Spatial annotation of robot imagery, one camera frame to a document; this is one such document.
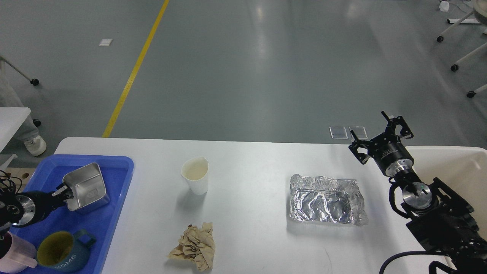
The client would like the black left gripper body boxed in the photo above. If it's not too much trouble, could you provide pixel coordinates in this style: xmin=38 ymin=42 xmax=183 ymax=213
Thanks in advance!
xmin=12 ymin=191 xmax=61 ymax=228

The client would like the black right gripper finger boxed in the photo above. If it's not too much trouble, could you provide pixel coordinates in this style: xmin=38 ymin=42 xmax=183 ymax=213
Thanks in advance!
xmin=381 ymin=111 xmax=414 ymax=141
xmin=349 ymin=129 xmax=374 ymax=165

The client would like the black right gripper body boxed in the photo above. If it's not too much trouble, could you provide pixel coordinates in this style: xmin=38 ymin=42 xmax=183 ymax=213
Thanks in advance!
xmin=369 ymin=133 xmax=414 ymax=177

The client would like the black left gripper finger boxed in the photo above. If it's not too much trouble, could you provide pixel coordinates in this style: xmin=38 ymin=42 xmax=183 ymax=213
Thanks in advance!
xmin=55 ymin=184 xmax=73 ymax=195
xmin=51 ymin=190 xmax=74 ymax=202

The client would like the stainless steel rectangular container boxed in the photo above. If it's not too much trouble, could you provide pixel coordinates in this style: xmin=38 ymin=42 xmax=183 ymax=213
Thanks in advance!
xmin=63 ymin=162 xmax=110 ymax=215

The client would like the teal mug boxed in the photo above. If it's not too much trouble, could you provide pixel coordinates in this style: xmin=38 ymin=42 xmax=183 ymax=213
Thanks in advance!
xmin=36 ymin=229 xmax=96 ymax=273

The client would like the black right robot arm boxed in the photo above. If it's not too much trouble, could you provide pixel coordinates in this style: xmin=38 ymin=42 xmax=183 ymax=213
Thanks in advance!
xmin=349 ymin=112 xmax=487 ymax=274

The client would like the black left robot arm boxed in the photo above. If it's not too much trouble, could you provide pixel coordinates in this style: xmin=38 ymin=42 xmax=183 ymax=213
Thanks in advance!
xmin=0 ymin=170 xmax=74 ymax=241

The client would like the clear floor plate right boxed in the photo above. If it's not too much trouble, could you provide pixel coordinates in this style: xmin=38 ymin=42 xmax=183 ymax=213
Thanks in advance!
xmin=349 ymin=126 xmax=368 ymax=139

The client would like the clear floor plate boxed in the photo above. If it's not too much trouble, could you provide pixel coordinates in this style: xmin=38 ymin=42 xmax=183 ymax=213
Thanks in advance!
xmin=349 ymin=126 xmax=368 ymax=139
xmin=329 ymin=126 xmax=349 ymax=139

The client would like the clear floor plate left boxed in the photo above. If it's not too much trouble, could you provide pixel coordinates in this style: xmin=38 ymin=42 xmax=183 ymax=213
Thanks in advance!
xmin=329 ymin=126 xmax=349 ymax=139

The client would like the pink mug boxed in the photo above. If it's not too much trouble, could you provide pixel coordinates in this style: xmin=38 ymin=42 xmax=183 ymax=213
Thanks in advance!
xmin=0 ymin=232 xmax=38 ymax=274

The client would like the blue plastic tray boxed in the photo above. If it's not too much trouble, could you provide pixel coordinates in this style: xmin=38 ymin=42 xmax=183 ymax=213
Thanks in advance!
xmin=10 ymin=154 xmax=134 ymax=274

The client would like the crumpled aluminium foil tray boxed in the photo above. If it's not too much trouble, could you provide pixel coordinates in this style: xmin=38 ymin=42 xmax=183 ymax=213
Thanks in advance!
xmin=289 ymin=174 xmax=369 ymax=226

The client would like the white plastic bin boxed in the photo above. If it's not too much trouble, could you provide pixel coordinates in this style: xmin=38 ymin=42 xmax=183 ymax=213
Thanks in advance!
xmin=406 ymin=146 xmax=487 ymax=239

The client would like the wheeled stand left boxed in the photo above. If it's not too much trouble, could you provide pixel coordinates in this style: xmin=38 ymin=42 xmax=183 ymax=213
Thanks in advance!
xmin=0 ymin=55 xmax=42 ymax=127

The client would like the white side table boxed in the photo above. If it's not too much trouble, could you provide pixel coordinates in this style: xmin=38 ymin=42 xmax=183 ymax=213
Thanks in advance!
xmin=0 ymin=107 xmax=31 ymax=151

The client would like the white paper cup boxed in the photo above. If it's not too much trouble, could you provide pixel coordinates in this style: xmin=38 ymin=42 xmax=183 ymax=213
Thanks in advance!
xmin=181 ymin=157 xmax=209 ymax=195

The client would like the crumpled brown paper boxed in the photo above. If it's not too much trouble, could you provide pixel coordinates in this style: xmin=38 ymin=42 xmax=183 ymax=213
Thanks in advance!
xmin=167 ymin=222 xmax=216 ymax=272

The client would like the wheeled chair base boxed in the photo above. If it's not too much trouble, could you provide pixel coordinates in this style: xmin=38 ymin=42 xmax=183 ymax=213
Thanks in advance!
xmin=437 ymin=0 xmax=487 ymax=99

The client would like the white paper on floor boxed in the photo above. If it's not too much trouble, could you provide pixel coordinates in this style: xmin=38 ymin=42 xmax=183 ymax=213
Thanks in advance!
xmin=99 ymin=38 xmax=113 ymax=46

